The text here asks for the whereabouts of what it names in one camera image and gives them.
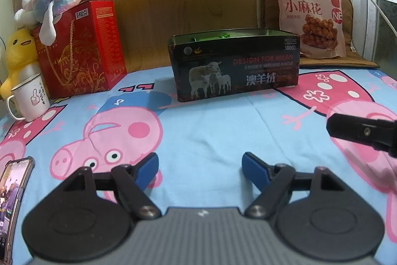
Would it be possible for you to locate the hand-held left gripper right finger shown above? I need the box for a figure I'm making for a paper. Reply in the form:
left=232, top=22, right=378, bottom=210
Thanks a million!
left=241, top=151, right=347, bottom=220

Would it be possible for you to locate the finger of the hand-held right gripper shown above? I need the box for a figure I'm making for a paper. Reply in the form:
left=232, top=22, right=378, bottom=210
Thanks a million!
left=326, top=113, right=397, bottom=158

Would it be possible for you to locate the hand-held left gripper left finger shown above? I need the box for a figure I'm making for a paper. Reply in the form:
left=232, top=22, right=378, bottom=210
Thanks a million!
left=63, top=152, right=162, bottom=221

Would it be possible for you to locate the dark sheep print box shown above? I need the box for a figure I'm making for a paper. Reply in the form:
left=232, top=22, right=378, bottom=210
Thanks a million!
left=168, top=27, right=301, bottom=103

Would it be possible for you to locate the cartoon pig printed blanket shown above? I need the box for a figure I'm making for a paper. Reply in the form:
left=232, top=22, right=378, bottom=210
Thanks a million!
left=0, top=64, right=397, bottom=265

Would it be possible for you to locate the brown seat cushion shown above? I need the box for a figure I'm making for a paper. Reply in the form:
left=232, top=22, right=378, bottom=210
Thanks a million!
left=260, top=0, right=381, bottom=69

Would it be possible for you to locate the large pink snack bag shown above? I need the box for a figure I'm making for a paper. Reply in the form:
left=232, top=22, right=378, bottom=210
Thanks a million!
left=268, top=0, right=347, bottom=59

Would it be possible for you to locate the white enamel mug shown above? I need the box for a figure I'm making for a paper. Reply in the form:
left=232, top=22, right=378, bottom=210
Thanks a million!
left=6, top=73, right=51, bottom=123

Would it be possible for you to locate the smartphone in clear case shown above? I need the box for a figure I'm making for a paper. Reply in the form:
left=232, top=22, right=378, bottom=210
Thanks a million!
left=0, top=156, right=34, bottom=265

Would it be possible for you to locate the red gift bag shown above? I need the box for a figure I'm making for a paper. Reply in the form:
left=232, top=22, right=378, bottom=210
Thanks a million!
left=32, top=0, right=127, bottom=100

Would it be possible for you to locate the yellow duck plush toy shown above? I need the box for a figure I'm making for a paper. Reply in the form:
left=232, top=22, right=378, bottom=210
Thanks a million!
left=0, top=27, right=40, bottom=100

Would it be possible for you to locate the grey window frame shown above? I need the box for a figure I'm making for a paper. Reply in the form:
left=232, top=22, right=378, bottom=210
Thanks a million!
left=353, top=0, right=397, bottom=77

